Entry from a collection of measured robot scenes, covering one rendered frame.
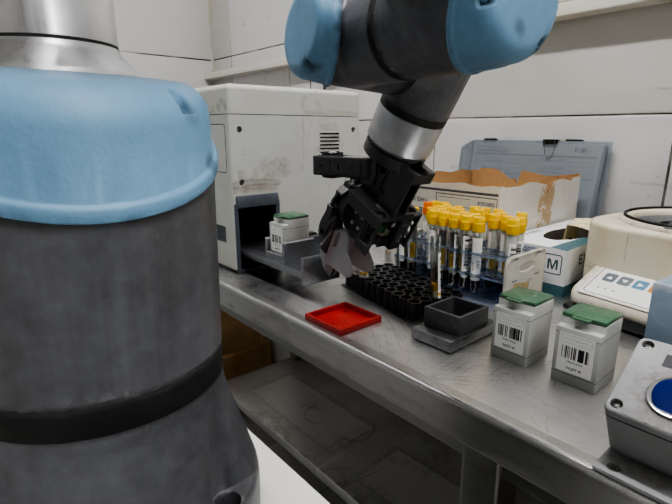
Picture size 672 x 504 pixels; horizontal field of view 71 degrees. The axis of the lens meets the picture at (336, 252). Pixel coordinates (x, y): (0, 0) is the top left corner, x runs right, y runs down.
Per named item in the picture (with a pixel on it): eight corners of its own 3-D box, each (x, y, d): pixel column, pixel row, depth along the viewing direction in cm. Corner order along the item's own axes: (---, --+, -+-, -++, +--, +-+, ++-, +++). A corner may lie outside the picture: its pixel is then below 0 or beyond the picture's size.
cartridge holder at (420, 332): (411, 338, 54) (412, 309, 53) (458, 318, 60) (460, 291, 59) (450, 355, 50) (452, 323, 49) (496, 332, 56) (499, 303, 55)
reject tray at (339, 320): (304, 319, 60) (304, 313, 60) (345, 306, 64) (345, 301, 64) (340, 336, 55) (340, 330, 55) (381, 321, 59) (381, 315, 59)
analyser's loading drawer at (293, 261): (232, 257, 81) (230, 227, 80) (265, 251, 85) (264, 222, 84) (303, 286, 66) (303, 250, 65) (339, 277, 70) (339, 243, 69)
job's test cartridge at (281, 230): (270, 257, 74) (268, 217, 72) (295, 252, 77) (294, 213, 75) (284, 262, 71) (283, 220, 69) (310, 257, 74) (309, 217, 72)
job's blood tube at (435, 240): (427, 311, 61) (427, 236, 59) (435, 309, 62) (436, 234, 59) (434, 314, 60) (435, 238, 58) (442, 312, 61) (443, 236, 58)
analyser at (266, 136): (170, 244, 99) (157, 93, 91) (280, 227, 116) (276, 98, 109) (245, 278, 76) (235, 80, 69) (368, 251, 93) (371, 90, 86)
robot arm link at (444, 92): (403, -23, 44) (466, -1, 49) (361, 88, 51) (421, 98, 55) (451, 6, 40) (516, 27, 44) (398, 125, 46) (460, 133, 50)
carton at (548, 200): (381, 251, 93) (382, 173, 89) (467, 231, 111) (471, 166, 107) (493, 281, 75) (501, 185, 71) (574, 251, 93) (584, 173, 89)
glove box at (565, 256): (495, 280, 75) (501, 221, 73) (565, 255, 90) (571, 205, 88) (575, 301, 66) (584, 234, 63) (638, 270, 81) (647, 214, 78)
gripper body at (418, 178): (360, 261, 55) (402, 174, 48) (320, 216, 60) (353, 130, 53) (404, 250, 60) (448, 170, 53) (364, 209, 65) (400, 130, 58)
